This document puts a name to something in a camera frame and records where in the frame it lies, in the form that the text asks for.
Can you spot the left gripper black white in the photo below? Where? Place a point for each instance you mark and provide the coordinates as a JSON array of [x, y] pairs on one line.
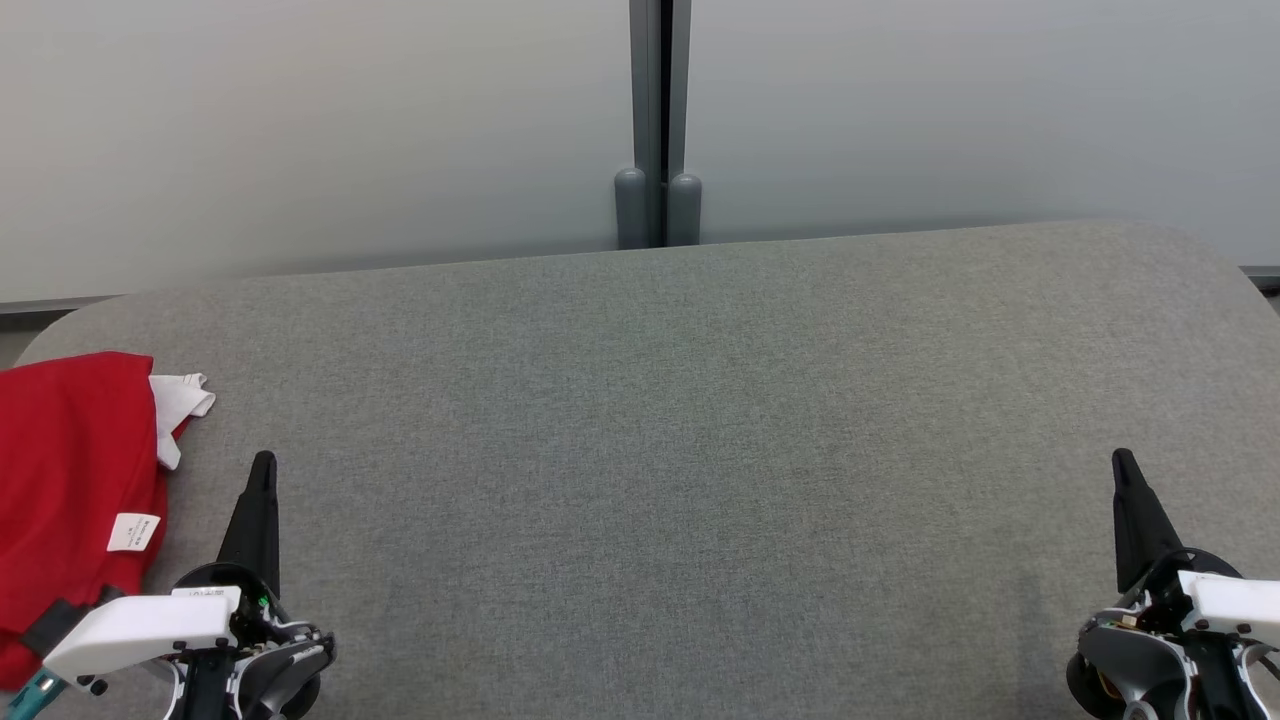
[[140, 628]]

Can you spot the grey partition post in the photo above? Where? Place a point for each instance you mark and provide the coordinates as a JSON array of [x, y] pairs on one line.
[[645, 80]]

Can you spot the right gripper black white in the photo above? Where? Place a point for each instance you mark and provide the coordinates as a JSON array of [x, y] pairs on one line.
[[1230, 600]]

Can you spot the grey partition base rail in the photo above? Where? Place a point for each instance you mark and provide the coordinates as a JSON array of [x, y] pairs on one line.
[[1262, 276], [50, 306]]

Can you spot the grey fabric sofa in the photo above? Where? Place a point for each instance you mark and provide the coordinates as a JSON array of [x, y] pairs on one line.
[[650, 450]]

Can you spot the red and white garment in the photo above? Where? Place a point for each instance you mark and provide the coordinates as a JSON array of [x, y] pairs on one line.
[[70, 450]]

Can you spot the grey cylindrical post foot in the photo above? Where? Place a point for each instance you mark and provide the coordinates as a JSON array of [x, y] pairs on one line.
[[684, 210], [631, 210]]

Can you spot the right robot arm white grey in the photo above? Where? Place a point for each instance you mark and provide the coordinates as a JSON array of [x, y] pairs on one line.
[[1130, 665]]

